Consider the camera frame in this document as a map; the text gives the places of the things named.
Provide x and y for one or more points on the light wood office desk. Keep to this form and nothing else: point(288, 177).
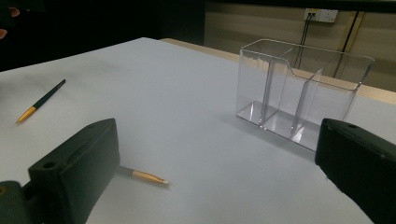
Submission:
point(249, 28)

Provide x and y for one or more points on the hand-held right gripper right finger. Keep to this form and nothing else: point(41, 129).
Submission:
point(361, 168)

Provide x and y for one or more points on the clear acrylic pen holder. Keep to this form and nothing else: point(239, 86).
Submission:
point(274, 90)

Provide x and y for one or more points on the black and gold pen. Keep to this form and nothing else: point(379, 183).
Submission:
point(43, 99)
point(146, 176)

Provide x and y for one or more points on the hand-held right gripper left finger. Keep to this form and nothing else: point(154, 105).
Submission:
point(77, 168)

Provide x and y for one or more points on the white wall socket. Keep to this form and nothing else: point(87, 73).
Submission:
point(320, 15)

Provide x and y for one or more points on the black curtain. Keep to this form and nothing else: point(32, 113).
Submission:
point(93, 25)

